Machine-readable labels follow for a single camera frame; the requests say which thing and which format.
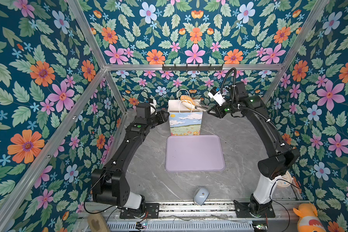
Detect grey computer mouse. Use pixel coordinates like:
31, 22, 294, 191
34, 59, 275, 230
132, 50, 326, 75
193, 187, 210, 206

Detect aluminium frame post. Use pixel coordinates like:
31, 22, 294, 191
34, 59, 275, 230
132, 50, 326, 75
263, 0, 329, 104
68, 0, 127, 115

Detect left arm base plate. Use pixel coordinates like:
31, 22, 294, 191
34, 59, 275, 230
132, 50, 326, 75
119, 203, 160, 219

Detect wooden brush block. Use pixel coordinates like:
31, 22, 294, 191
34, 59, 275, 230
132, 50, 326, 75
88, 213, 110, 232

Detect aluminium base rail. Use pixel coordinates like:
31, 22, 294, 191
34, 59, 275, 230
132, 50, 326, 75
81, 200, 308, 221

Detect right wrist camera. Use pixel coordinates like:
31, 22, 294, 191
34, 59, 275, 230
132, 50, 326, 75
208, 87, 226, 106

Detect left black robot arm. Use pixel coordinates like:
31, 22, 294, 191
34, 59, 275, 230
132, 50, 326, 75
91, 106, 170, 210

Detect black hook rail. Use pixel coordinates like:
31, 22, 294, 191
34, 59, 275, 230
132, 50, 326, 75
161, 64, 223, 72

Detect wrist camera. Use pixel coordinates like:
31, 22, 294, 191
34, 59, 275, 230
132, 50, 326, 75
136, 99, 157, 118
208, 87, 226, 106

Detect landscape print paper bag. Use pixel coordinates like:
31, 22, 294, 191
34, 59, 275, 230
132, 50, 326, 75
168, 89, 203, 136

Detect aluminium frame post right rear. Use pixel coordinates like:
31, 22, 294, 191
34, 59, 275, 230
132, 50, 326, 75
263, 0, 329, 104

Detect lilac plastic tray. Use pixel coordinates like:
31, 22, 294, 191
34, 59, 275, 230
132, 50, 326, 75
165, 135, 225, 172

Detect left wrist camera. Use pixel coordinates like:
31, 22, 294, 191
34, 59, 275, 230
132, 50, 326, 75
136, 99, 157, 118

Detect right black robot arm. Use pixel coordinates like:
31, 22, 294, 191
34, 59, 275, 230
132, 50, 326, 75
208, 82, 300, 206

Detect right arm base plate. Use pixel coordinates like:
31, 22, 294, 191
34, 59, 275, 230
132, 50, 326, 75
233, 200, 276, 218

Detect aluminium frame post left rear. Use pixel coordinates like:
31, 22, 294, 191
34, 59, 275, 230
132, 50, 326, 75
68, 0, 127, 115

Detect cream and steel tongs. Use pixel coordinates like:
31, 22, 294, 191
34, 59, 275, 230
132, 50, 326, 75
180, 100, 211, 112

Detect round cream clock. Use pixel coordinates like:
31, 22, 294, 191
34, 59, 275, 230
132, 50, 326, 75
276, 171, 293, 189

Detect sugared oval bread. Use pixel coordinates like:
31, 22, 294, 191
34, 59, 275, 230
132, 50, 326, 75
180, 95, 196, 105

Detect orange plush toy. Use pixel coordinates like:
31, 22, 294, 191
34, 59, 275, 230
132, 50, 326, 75
293, 203, 326, 232

